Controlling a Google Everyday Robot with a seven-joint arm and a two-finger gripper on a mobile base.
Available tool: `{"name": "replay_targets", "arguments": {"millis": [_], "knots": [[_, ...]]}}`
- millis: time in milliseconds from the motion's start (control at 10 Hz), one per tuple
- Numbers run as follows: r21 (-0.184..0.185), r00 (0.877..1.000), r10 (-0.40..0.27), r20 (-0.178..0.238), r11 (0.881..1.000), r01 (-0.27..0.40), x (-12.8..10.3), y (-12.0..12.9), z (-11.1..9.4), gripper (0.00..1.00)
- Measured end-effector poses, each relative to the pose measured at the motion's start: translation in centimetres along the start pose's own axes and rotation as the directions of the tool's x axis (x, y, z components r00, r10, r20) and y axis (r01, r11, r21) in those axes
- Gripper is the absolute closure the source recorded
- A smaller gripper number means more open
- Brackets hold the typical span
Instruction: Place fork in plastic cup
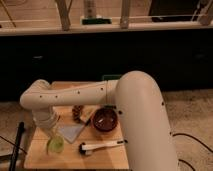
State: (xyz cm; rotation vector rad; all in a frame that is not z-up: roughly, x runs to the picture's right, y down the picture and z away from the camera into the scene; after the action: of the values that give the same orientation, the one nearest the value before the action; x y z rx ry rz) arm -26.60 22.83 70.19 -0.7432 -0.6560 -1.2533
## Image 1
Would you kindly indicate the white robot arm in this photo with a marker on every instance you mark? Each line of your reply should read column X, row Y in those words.
column 136, row 96

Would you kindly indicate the white handled dish brush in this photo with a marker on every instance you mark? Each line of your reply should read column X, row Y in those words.
column 87, row 149

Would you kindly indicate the brown wooden bowl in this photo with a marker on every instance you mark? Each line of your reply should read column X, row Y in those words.
column 104, row 120

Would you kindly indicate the black box on shelf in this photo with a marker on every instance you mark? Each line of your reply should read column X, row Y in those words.
column 172, row 10

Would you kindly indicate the brown pinecone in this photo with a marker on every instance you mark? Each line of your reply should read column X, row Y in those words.
column 76, row 112

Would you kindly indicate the yellow sponge block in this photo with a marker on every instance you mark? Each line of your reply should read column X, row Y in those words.
column 87, row 113

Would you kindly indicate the black pole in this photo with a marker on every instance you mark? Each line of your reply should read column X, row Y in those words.
column 16, row 147

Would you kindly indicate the green base white post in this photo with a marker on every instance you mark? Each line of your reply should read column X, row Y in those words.
column 90, row 16

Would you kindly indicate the wooden rail frame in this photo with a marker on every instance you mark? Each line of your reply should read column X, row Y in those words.
column 44, row 17

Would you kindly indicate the light blue triangular cloth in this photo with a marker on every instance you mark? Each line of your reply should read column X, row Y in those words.
column 71, row 133

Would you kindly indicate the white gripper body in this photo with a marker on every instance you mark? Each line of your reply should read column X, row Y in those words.
column 46, row 119

